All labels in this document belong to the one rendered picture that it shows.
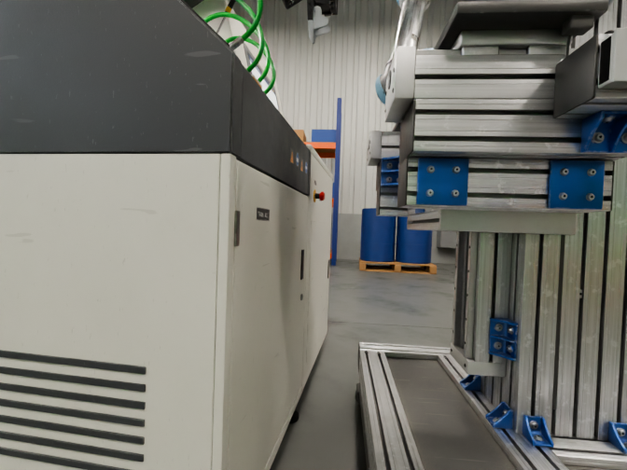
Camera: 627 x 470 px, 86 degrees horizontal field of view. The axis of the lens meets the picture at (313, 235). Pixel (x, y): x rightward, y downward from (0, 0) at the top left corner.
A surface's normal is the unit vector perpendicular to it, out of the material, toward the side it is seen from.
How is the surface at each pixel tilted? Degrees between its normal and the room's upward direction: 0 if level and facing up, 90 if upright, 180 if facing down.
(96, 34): 90
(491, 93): 90
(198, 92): 90
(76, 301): 90
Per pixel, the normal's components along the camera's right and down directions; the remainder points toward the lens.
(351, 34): -0.08, 0.02
